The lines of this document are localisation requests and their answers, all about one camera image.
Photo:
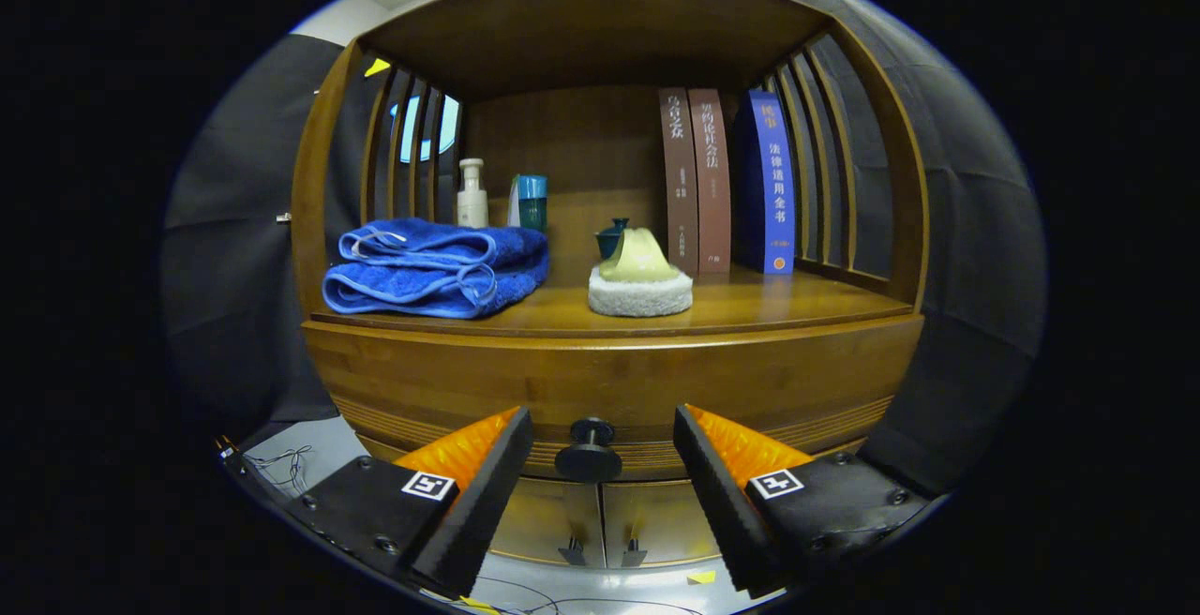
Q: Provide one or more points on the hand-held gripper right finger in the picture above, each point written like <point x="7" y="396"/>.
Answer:
<point x="727" y="512"/>

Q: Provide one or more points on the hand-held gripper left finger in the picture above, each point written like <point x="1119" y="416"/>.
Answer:
<point x="478" y="512"/>

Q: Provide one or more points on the black drawer knob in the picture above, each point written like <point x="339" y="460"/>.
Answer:
<point x="588" y="456"/>

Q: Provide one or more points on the wooden drawer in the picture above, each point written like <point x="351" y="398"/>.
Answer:
<point x="656" y="376"/>

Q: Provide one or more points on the wooden cabinet door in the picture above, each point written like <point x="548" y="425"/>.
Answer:
<point x="544" y="521"/>
<point x="656" y="521"/>

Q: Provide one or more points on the wooden countertop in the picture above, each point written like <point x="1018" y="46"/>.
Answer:
<point x="750" y="301"/>

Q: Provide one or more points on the wooden cabinet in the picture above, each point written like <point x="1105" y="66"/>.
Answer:
<point x="581" y="24"/>

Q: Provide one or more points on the yellow floor tape piece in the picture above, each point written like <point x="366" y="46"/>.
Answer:
<point x="700" y="577"/>

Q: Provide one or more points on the yellow black striped tape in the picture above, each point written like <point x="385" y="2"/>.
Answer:
<point x="476" y="605"/>

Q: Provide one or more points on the folded blue towel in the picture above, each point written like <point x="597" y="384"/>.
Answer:
<point x="422" y="268"/>

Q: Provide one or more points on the blue lidded tea cup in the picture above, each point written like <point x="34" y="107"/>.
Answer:
<point x="611" y="238"/>

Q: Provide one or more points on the teal capped clear bottle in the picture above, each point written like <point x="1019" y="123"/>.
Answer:
<point x="532" y="202"/>

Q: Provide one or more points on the white pump bottle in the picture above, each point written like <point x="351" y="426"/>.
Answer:
<point x="472" y="198"/>

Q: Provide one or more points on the blue book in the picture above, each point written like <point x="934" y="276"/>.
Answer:
<point x="773" y="188"/>

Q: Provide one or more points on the dark brown book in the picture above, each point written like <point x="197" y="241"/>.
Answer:
<point x="680" y="184"/>

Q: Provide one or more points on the reddish brown book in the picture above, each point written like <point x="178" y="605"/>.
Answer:
<point x="712" y="179"/>

